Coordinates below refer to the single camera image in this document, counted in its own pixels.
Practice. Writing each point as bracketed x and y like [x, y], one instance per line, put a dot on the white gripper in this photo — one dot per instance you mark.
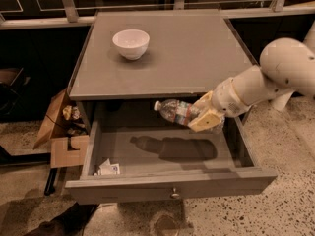
[226, 99]

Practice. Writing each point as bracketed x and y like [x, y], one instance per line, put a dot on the round metal drawer knob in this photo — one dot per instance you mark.
[175, 194]

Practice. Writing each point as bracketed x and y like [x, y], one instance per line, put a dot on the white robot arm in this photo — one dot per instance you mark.
[286, 66]

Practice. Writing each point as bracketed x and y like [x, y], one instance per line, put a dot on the open brown cardboard box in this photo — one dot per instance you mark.
[65, 150]

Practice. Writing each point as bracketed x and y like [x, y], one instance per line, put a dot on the grey wooden nightstand cabinet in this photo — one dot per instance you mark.
[190, 52]

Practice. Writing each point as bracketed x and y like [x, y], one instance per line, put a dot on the crumpled trash in box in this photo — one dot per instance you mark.
[71, 113]

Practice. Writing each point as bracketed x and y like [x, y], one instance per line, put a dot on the white ceramic bowl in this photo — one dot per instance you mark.
[131, 43]

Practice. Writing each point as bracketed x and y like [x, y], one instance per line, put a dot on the white paper packets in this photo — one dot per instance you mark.
[107, 168]

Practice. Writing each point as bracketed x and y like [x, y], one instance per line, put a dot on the dark chair at left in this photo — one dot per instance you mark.
[11, 82]

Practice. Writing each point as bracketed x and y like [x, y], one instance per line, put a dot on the metal window railing frame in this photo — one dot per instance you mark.
[36, 14]

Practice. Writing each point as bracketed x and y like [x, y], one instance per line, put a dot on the open grey top drawer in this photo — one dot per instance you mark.
[154, 160]

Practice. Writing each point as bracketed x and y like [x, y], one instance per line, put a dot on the black bar on floor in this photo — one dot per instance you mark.
[49, 187]

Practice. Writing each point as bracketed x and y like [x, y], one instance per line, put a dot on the clear plastic water bottle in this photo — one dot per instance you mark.
[180, 112]

